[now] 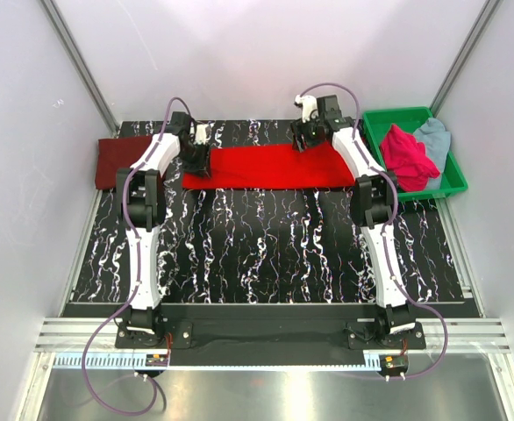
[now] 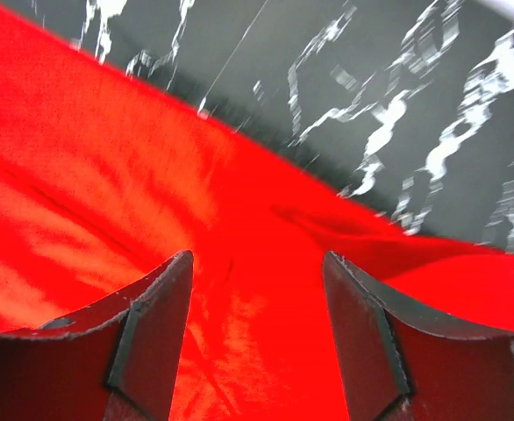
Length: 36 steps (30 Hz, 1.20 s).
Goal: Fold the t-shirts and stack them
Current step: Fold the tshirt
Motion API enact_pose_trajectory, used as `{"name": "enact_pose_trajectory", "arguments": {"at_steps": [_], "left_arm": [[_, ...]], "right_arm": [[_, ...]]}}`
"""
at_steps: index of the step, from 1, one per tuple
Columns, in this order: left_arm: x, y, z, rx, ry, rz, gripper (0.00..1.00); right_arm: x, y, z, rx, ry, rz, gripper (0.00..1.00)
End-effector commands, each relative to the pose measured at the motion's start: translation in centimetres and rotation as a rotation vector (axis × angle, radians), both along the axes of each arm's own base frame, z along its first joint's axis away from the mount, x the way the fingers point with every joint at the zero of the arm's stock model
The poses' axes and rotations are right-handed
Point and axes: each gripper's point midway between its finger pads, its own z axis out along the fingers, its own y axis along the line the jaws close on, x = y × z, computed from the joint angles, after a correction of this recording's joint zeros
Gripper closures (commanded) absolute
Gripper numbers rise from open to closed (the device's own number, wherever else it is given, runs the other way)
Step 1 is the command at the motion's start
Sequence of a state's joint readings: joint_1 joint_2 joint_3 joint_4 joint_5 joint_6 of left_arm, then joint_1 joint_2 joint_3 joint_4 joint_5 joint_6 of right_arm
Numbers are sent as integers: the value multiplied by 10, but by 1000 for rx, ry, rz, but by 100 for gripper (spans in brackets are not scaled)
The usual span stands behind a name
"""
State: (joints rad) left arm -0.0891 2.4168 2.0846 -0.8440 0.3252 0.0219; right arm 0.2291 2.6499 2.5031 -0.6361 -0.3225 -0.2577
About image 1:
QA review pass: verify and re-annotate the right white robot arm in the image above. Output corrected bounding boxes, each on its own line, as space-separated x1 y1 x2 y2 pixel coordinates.
291 94 416 350

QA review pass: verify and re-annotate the grey-blue crumpled t-shirt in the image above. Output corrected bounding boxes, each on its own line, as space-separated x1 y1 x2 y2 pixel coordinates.
413 118 451 190

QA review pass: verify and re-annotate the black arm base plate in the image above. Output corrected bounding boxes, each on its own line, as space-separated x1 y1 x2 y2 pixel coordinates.
116 303 426 369

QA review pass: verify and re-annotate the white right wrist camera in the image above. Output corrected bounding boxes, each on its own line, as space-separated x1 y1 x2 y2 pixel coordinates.
294 95 318 123

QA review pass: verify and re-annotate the pink crumpled t-shirt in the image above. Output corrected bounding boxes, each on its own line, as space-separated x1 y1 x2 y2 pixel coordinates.
379 125 440 192

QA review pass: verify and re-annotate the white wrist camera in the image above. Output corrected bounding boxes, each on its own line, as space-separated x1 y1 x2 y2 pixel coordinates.
194 124 211 145
294 95 318 123

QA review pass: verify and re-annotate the bright red t-shirt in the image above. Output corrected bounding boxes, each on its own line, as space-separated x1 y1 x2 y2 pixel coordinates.
182 143 354 190

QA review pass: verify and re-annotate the orange connector block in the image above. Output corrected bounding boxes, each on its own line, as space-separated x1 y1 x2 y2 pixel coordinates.
146 353 169 367
382 355 409 369

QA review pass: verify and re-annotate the left orange connector block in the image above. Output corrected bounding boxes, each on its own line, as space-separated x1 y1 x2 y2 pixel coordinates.
146 353 169 367

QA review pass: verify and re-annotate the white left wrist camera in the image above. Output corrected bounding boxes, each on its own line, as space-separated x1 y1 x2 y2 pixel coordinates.
194 124 211 145

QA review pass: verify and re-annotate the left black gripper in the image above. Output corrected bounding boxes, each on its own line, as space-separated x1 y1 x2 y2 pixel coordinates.
178 141 212 180

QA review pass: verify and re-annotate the right orange connector block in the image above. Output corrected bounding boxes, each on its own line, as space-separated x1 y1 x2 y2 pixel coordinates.
382 355 409 369

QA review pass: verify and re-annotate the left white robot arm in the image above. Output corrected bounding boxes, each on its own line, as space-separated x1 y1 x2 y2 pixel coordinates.
116 111 211 347

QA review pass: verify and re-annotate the folded maroon t-shirt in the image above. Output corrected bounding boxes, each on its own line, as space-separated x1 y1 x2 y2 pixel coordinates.
95 135 158 190

